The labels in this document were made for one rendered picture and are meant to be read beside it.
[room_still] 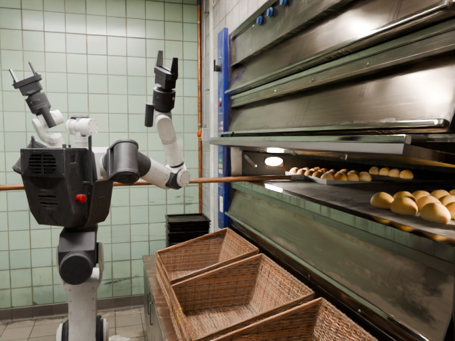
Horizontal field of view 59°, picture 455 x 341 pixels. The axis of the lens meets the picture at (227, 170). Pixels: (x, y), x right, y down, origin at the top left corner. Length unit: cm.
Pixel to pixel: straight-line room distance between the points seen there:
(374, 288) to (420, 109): 54
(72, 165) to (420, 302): 117
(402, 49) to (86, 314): 148
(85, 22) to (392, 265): 293
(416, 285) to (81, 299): 124
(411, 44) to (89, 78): 270
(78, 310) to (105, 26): 236
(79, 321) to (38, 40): 233
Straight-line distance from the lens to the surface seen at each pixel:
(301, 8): 182
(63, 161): 150
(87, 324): 183
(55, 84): 348
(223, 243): 266
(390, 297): 127
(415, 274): 122
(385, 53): 128
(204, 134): 316
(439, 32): 113
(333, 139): 119
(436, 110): 108
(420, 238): 115
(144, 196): 347
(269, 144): 162
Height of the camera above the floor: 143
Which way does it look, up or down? 5 degrees down
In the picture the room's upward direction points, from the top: straight up
